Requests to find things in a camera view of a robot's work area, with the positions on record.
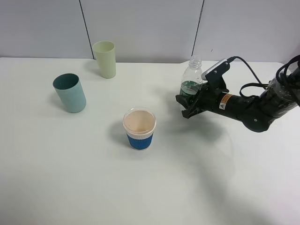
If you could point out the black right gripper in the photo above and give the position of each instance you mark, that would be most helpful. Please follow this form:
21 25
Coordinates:
206 99

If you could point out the clear green-label water bottle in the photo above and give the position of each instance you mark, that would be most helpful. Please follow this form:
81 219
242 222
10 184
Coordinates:
191 79

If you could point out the blue sleeved paper cup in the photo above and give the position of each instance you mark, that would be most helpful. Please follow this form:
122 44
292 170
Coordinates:
139 124

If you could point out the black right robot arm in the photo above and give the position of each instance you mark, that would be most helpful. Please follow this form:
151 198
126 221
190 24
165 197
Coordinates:
257 113

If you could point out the light green plastic cup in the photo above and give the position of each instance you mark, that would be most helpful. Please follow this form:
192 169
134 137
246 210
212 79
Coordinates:
104 53

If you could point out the teal plastic cup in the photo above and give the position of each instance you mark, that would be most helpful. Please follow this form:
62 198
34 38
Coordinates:
70 91

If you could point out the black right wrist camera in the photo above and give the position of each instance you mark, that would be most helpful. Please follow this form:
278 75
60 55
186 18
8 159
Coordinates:
214 75

